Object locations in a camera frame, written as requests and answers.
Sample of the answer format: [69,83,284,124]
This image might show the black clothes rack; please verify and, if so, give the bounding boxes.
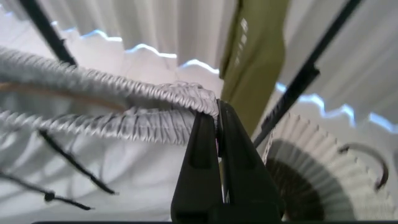
[18,0,364,149]

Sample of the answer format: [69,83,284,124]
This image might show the green long-sleeved shirt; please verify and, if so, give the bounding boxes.
[219,0,292,136]

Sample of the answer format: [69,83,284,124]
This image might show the white laundry basket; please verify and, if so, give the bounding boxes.
[261,111,398,222]

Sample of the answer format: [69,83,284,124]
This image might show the white curtain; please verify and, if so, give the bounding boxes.
[0,0,398,125]

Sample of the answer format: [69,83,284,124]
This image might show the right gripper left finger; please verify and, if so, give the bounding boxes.
[170,111,225,222]

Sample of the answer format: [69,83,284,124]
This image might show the pale grey shorts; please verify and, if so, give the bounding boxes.
[0,45,220,222]

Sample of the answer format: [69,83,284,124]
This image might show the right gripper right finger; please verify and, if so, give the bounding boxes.
[216,99,285,222]

